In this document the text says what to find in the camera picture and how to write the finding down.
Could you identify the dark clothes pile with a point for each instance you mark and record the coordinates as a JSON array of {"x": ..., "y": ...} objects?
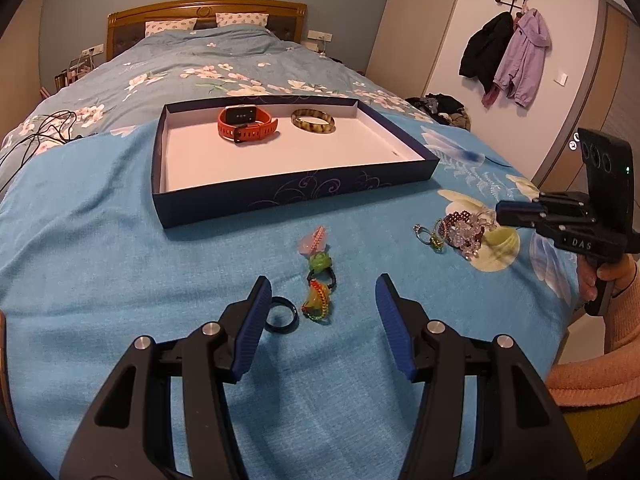
[{"x": 445, "y": 107}]

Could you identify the wooden door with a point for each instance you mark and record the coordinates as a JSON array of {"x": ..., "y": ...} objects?
[{"x": 600, "y": 85}]

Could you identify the white wall socket strip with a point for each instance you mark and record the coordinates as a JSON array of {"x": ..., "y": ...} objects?
[
  {"x": 92, "y": 50},
  {"x": 319, "y": 35}
]

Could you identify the white wall switch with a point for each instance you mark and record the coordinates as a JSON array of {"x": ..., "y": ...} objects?
[{"x": 561, "y": 78}]

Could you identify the dark blue cardboard box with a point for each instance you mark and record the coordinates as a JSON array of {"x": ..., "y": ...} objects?
[{"x": 300, "y": 160}]

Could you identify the light blue floral quilt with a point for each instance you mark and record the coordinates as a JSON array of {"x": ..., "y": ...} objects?
[{"x": 200, "y": 60}]

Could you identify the black coat hook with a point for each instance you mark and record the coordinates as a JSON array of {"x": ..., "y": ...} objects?
[{"x": 510, "y": 2}]

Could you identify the black jacket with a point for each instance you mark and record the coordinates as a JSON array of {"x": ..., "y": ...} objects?
[{"x": 482, "y": 50}]

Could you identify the white patterned pillow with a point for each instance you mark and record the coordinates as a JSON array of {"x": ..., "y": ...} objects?
[
  {"x": 170, "y": 26},
  {"x": 242, "y": 19}
]

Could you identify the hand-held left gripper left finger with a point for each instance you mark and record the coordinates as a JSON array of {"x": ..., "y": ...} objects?
[{"x": 252, "y": 330}]

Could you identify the beige wardrobe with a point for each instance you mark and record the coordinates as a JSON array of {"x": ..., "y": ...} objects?
[{"x": 410, "y": 20}]

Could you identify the blue blanket with large flowers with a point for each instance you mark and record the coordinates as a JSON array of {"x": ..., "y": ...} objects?
[{"x": 125, "y": 270}]

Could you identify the wooden bed headboard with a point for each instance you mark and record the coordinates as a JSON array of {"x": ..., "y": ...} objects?
[{"x": 200, "y": 10}]

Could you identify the person's right hand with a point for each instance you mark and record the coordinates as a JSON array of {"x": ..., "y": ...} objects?
[{"x": 617, "y": 272}]

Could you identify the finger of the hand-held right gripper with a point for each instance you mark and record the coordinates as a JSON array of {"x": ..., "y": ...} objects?
[{"x": 520, "y": 214}]

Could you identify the purple jacket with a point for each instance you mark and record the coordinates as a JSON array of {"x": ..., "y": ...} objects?
[{"x": 527, "y": 55}]

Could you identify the cluttered nightstand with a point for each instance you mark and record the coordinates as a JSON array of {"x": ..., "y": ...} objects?
[{"x": 75, "y": 72}]

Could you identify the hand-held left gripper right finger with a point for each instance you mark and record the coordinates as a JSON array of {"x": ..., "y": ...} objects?
[{"x": 395, "y": 330}]

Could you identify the orange smartwatch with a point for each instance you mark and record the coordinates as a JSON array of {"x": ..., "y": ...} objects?
[{"x": 250, "y": 132}]

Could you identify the yellow printed clothing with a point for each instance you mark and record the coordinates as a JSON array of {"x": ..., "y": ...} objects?
[{"x": 605, "y": 435}]

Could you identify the person's right forearm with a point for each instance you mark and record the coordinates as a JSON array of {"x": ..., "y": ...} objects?
[{"x": 629, "y": 315}]

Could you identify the tortoiseshell bangle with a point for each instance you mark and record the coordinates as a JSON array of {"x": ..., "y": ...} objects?
[{"x": 314, "y": 131}]

